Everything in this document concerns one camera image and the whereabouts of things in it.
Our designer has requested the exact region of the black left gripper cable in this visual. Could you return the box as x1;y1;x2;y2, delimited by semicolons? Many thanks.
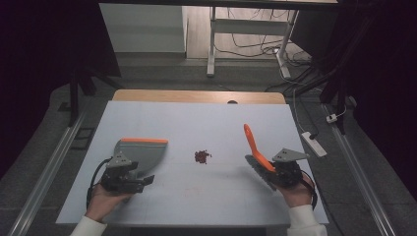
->
86;157;113;209

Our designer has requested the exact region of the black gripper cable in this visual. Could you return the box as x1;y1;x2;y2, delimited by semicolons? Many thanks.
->
299;169;319;211
86;157;113;209

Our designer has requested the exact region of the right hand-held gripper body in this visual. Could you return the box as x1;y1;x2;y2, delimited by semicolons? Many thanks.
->
270;147;310;190

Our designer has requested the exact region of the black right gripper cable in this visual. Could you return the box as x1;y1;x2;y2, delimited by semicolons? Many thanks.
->
299;169;319;211

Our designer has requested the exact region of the person's left hand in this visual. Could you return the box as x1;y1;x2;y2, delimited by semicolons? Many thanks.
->
85;183;133;224

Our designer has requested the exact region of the metal floor rail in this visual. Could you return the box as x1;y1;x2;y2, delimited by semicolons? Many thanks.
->
322;102;398;236
7;107;90;236

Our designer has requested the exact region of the person's right hand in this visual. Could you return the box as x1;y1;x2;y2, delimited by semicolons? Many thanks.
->
275;174;315;209

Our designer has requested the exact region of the white power strip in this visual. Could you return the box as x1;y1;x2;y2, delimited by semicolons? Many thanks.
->
300;131;328;158

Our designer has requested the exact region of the orange brush with grey bristles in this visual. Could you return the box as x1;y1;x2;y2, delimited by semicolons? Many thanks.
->
243;123;279;192

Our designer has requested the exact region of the wooden table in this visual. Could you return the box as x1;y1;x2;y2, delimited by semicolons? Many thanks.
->
111;88;287;105

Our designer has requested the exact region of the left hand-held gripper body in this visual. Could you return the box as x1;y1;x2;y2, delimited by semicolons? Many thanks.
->
99;150;146;195

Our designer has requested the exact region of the black stand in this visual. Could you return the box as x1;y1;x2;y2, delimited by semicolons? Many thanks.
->
319;62;357;136
66;63;123;129

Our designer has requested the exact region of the black curtain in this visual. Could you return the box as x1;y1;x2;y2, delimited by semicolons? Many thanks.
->
0;0;122;180
289;0;417;191

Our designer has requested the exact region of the pile of red and green beans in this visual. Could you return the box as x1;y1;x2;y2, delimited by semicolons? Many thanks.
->
194;149;213;165

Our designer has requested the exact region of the black rectangular floor frame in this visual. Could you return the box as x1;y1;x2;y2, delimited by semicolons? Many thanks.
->
69;127;96;151

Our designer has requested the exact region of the grey dustpan with orange edge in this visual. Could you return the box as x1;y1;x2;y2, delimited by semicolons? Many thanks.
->
113;138;169;178

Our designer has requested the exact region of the white cabinet panel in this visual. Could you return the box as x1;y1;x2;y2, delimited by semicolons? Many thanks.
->
98;3;189;54

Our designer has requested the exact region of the white desk frame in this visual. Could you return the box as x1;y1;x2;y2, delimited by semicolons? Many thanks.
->
206;5;300;80

